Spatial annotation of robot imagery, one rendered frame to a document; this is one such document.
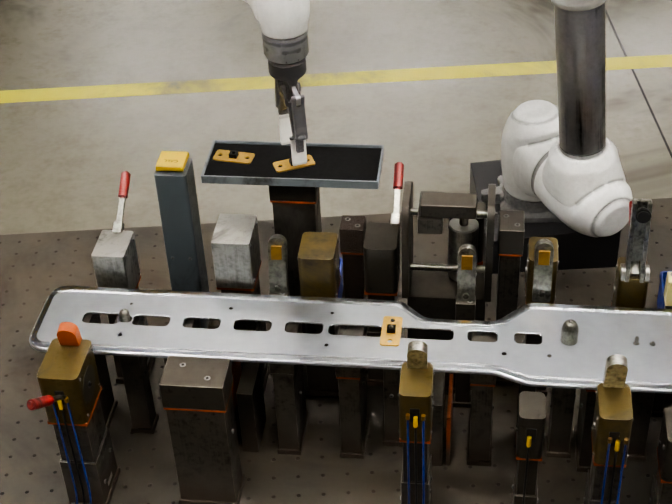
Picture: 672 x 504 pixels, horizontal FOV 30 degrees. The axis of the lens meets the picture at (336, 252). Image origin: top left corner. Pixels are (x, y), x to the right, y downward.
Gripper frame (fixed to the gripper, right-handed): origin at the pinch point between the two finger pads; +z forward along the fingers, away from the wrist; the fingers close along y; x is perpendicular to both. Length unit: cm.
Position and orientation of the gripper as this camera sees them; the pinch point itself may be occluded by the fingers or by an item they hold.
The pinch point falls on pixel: (293, 142)
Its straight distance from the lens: 259.5
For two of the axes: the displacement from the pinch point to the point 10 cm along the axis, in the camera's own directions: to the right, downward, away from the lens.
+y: 3.1, 5.7, -7.6
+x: 9.5, -2.2, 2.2
